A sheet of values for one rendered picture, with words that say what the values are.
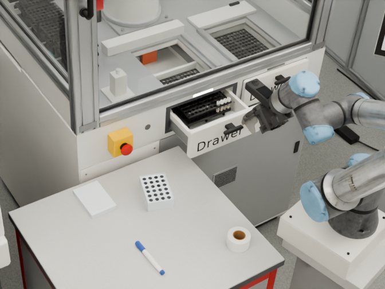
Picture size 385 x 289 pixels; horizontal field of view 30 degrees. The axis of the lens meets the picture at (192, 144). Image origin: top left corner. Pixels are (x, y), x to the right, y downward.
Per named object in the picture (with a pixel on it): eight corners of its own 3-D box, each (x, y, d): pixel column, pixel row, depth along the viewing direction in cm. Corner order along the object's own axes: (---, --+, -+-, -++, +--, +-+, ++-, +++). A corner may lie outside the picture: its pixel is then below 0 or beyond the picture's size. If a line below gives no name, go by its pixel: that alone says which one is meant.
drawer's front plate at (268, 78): (304, 84, 269) (309, 59, 261) (242, 108, 256) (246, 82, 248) (301, 81, 270) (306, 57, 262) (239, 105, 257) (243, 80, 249)
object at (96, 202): (117, 209, 223) (117, 204, 222) (91, 219, 219) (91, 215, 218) (97, 183, 230) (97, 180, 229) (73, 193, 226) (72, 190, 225)
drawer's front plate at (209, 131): (259, 131, 247) (263, 105, 239) (189, 159, 233) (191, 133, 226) (256, 128, 248) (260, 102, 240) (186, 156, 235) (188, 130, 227)
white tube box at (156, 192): (173, 207, 225) (174, 199, 222) (147, 211, 223) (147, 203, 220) (164, 180, 234) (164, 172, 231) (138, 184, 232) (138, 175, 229)
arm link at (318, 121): (351, 128, 194) (334, 92, 195) (319, 140, 189) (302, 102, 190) (335, 137, 201) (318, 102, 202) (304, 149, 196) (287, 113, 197)
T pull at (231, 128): (243, 128, 234) (243, 125, 233) (224, 136, 231) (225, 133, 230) (236, 122, 236) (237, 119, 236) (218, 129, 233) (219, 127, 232)
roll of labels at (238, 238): (240, 256, 212) (242, 248, 209) (221, 245, 215) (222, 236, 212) (253, 242, 216) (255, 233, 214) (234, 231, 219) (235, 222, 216)
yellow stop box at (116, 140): (134, 152, 231) (134, 135, 226) (114, 159, 228) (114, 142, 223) (126, 143, 234) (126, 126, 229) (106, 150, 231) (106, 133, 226)
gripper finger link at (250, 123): (242, 140, 221) (259, 129, 213) (234, 122, 221) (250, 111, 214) (250, 137, 222) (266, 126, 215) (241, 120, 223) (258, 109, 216)
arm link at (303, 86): (305, 100, 189) (291, 71, 190) (285, 114, 198) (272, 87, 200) (327, 93, 192) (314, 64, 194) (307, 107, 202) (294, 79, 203)
